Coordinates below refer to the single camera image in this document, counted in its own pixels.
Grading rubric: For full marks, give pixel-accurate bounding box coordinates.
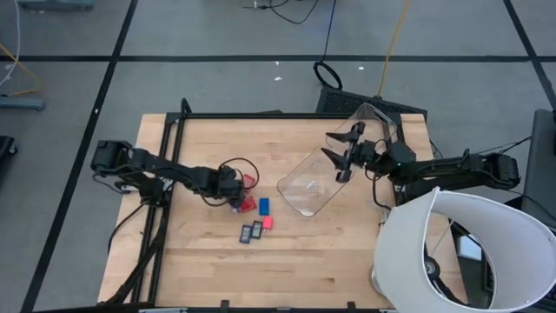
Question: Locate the dark grey cabinet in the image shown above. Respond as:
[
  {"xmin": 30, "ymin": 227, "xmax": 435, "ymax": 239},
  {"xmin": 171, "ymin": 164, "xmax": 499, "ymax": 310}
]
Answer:
[{"xmin": 520, "ymin": 108, "xmax": 556, "ymax": 218}]

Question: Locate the yellow floor cable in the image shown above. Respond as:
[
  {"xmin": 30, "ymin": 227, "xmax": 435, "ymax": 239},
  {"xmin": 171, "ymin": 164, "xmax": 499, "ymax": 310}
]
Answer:
[{"xmin": 0, "ymin": 43, "xmax": 44, "ymax": 97}]

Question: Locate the black mesh computer case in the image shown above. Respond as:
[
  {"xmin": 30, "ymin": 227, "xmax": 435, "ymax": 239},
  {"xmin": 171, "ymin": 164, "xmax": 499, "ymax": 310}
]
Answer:
[{"xmin": 315, "ymin": 84, "xmax": 429, "ymax": 121}]

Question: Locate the black coiled floor cable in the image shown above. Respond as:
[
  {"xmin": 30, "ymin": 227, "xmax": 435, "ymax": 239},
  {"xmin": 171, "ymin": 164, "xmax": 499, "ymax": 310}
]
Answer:
[{"xmin": 313, "ymin": 0, "xmax": 344, "ymax": 91}]

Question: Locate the clear plastic bin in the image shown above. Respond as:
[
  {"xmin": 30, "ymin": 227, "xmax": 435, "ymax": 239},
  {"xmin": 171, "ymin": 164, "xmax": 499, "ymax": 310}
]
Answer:
[
  {"xmin": 325, "ymin": 101, "xmax": 399, "ymax": 168},
  {"xmin": 275, "ymin": 143, "xmax": 371, "ymax": 218}
]

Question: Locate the white floor cable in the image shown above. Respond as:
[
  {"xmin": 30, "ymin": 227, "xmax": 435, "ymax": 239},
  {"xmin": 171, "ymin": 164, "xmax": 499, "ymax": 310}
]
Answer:
[{"xmin": 0, "ymin": 0, "xmax": 22, "ymax": 88}]

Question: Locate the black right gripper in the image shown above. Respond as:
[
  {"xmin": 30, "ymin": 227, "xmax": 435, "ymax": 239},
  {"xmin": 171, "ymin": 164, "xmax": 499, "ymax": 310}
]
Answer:
[{"xmin": 321, "ymin": 121, "xmax": 380, "ymax": 183}]

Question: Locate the black floor cable tangle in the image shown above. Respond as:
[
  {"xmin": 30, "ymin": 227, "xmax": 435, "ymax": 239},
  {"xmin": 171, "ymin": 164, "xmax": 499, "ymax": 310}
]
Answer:
[{"xmin": 241, "ymin": 0, "xmax": 321, "ymax": 25}]

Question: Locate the black table frame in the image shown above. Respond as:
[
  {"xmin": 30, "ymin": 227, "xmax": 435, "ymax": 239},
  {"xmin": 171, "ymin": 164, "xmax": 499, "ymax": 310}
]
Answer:
[{"xmin": 102, "ymin": 110, "xmax": 414, "ymax": 313}]

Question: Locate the white lamp shade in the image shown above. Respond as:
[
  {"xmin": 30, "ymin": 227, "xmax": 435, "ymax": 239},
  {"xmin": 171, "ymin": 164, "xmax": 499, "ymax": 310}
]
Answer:
[{"xmin": 373, "ymin": 184, "xmax": 556, "ymax": 313}]

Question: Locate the yellow hanging cable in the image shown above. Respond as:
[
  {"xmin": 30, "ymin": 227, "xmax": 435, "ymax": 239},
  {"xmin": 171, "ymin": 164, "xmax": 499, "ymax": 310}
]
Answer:
[{"xmin": 377, "ymin": 0, "xmax": 412, "ymax": 97}]

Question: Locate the grey floor bar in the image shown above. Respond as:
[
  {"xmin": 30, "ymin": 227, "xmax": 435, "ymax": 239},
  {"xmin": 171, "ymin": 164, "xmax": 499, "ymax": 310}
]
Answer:
[
  {"xmin": 0, "ymin": 96, "xmax": 47, "ymax": 111},
  {"xmin": 17, "ymin": 0, "xmax": 95, "ymax": 11}
]

